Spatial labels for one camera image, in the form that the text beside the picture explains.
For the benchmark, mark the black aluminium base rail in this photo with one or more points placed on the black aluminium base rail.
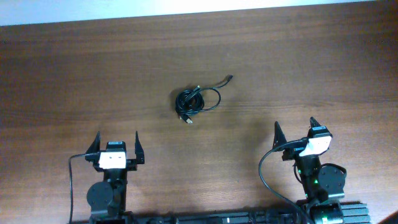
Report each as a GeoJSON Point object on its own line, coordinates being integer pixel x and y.
{"type": "Point", "coordinates": [347, 213]}

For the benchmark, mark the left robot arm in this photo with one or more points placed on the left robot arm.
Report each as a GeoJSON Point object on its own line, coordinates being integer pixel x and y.
{"type": "Point", "coordinates": [107, 198]}

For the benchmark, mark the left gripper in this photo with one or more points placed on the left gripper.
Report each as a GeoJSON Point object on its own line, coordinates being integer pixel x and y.
{"type": "Point", "coordinates": [132, 164]}

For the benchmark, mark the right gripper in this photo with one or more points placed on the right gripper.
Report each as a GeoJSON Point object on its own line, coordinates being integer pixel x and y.
{"type": "Point", "coordinates": [295, 150]}

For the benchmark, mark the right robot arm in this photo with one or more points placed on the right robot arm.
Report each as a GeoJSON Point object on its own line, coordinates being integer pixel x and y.
{"type": "Point", "coordinates": [322, 183]}

